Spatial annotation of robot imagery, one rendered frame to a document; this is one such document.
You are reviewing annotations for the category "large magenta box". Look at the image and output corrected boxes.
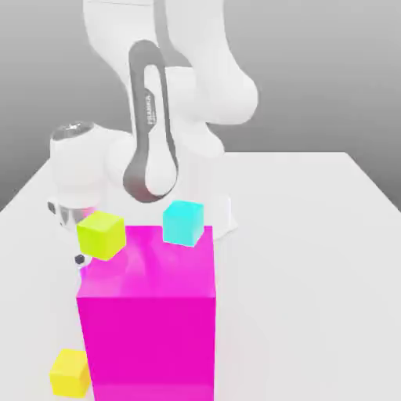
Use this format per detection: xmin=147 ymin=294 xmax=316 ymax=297
xmin=75 ymin=225 xmax=218 ymax=401

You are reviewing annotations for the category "small cyan cube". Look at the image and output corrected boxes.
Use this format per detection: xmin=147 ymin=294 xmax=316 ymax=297
xmin=161 ymin=200 xmax=205 ymax=249

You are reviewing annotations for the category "small lime cube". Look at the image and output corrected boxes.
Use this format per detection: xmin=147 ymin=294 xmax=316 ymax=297
xmin=76 ymin=210 xmax=127 ymax=262

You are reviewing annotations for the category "small yellow cube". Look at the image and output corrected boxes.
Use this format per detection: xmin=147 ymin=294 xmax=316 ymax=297
xmin=49 ymin=348 xmax=92 ymax=399

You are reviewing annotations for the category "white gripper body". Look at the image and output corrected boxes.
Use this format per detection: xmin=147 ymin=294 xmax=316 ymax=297
xmin=69 ymin=262 xmax=92 ymax=284

